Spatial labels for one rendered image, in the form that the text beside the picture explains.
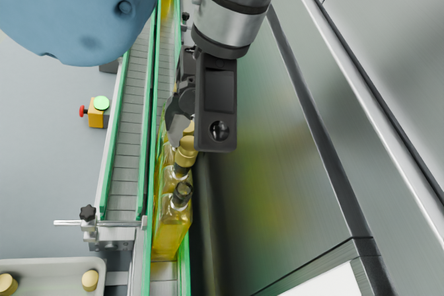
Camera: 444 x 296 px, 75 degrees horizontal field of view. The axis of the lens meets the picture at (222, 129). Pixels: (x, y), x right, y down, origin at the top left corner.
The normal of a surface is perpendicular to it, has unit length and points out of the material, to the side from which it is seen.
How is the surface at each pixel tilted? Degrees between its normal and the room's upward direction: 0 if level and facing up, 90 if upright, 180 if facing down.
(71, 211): 0
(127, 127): 0
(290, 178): 90
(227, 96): 27
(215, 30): 90
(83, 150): 0
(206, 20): 90
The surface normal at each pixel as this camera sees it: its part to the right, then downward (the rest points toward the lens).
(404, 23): -0.95, -0.10
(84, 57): -0.04, 0.83
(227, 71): 0.33, -0.20
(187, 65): 0.29, -0.62
